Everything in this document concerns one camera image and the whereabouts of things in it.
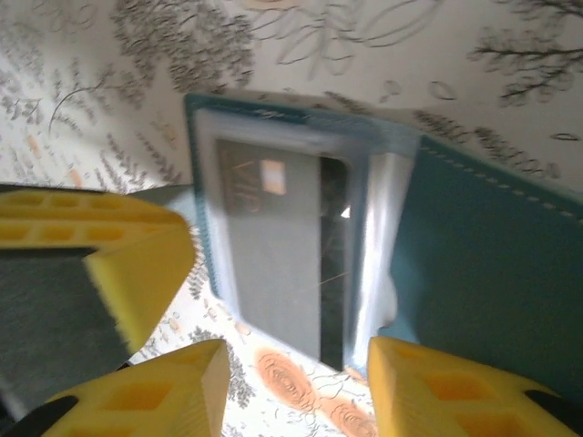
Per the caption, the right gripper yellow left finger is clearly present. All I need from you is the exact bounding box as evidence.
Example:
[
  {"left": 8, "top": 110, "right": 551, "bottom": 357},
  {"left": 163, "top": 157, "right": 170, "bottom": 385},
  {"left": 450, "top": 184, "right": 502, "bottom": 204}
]
[{"left": 13, "top": 339, "right": 231, "bottom": 437}]

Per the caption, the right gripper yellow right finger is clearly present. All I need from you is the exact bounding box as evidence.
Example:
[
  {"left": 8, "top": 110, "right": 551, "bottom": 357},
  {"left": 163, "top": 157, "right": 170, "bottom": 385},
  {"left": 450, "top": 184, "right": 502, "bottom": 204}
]
[{"left": 367, "top": 335, "right": 583, "bottom": 437}]

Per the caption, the teal leather card holder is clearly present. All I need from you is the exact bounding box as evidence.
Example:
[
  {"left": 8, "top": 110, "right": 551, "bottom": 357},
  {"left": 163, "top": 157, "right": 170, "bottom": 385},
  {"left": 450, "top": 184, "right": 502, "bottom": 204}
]
[{"left": 154, "top": 93, "right": 583, "bottom": 411}]

